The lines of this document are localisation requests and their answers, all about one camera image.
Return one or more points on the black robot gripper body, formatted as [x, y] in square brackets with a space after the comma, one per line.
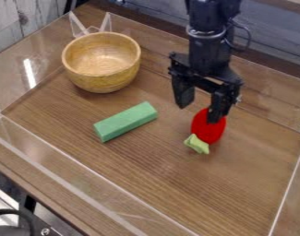
[205, 65]

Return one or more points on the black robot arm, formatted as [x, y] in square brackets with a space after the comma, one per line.
[212, 15]

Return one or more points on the wooden bowl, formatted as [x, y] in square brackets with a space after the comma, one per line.
[102, 61]

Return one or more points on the clear acrylic tray enclosure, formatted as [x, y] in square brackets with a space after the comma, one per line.
[142, 185]

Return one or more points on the black metal table frame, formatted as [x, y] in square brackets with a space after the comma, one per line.
[42, 229]

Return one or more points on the green rectangular block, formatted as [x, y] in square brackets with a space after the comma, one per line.
[125, 121]

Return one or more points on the red plush radish toy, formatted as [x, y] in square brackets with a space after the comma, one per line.
[204, 132]

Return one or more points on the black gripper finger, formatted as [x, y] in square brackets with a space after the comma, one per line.
[223, 100]
[184, 91]

